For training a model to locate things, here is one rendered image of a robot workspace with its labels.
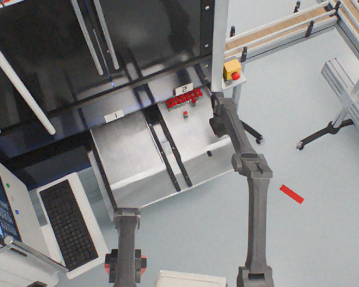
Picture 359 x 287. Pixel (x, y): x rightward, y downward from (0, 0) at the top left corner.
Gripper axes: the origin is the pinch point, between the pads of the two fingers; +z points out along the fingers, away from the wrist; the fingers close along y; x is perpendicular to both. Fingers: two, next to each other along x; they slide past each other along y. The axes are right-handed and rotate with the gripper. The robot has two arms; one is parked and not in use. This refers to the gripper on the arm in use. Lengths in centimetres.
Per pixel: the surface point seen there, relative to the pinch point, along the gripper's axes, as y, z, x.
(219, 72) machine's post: 23.1, -14.2, -10.0
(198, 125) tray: 11.7, 3.5, 6.2
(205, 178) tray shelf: -13.8, 6.7, 13.6
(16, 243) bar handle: -35, -48, 81
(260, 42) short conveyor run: 39, -4, -39
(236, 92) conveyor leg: 45, 38, -29
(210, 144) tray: -1.3, 1.8, 5.3
